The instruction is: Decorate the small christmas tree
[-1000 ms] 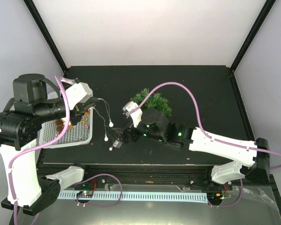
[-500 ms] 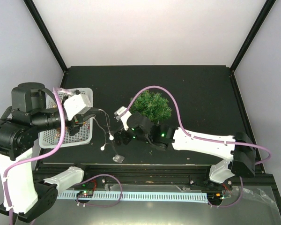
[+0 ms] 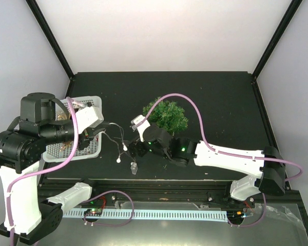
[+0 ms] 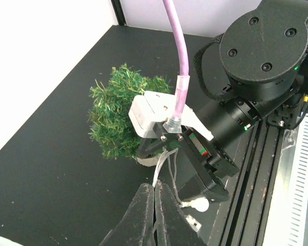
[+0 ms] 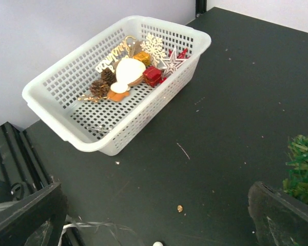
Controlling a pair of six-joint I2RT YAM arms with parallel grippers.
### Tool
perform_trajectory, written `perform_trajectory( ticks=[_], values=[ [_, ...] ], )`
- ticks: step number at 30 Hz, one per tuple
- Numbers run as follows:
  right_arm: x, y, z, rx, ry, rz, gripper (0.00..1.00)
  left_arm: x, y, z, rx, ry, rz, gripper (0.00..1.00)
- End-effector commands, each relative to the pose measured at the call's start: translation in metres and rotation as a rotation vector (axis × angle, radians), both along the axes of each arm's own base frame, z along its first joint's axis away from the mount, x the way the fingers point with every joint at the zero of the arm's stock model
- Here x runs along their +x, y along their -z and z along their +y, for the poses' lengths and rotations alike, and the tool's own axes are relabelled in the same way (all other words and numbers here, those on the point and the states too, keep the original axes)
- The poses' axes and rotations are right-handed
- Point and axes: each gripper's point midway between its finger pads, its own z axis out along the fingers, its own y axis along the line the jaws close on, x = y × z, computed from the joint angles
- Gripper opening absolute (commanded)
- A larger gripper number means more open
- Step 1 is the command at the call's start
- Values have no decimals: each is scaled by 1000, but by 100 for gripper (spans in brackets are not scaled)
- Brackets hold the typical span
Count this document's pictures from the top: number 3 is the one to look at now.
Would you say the small green christmas tree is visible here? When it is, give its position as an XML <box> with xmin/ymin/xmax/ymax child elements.
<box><xmin>147</xmin><ymin>99</ymin><xmax>188</xmax><ymax>136</ymax></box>

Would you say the white bulb light string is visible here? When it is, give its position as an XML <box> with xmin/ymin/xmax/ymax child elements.
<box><xmin>101</xmin><ymin>122</ymin><xmax>139</xmax><ymax>175</ymax></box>

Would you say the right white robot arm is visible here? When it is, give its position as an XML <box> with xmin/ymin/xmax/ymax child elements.
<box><xmin>128</xmin><ymin>123</ymin><xmax>285</xmax><ymax>207</ymax></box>

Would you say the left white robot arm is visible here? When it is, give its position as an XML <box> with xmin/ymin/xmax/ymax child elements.
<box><xmin>0</xmin><ymin>93</ymin><xmax>104</xmax><ymax>245</ymax></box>

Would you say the white plastic basket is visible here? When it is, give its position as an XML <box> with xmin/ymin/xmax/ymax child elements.
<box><xmin>42</xmin><ymin>96</ymin><xmax>102</xmax><ymax>162</ymax></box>

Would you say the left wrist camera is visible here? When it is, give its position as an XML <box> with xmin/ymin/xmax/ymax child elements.
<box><xmin>75</xmin><ymin>106</ymin><xmax>104</xmax><ymax>134</ymax></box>

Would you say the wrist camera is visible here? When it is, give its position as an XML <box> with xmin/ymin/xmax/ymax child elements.
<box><xmin>75</xmin><ymin>106</ymin><xmax>104</xmax><ymax>134</ymax></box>
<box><xmin>130</xmin><ymin>115</ymin><xmax>150</xmax><ymax>142</ymax></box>

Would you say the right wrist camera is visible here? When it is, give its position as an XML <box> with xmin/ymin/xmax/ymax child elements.
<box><xmin>130</xmin><ymin>115</ymin><xmax>150</xmax><ymax>142</ymax></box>

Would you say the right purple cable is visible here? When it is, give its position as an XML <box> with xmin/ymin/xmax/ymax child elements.
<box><xmin>143</xmin><ymin>93</ymin><xmax>304</xmax><ymax>182</ymax></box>

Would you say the light blue cable duct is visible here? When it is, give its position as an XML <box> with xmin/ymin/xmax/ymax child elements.
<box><xmin>63</xmin><ymin>208</ymin><xmax>228</xmax><ymax>222</ymax></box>

